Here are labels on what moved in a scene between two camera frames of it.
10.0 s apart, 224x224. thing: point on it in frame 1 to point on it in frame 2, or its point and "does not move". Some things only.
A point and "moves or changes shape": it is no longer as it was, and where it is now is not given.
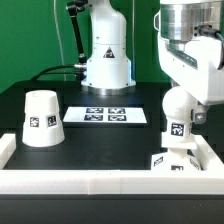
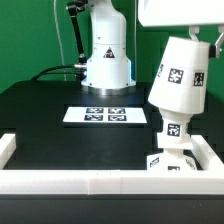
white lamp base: [175, 159] moves or changes shape
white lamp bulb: [178, 106] moves or changes shape
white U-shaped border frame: [209, 180] does not move
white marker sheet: [104, 114] does not move
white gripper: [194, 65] to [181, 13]
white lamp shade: [42, 126] moves or changes shape
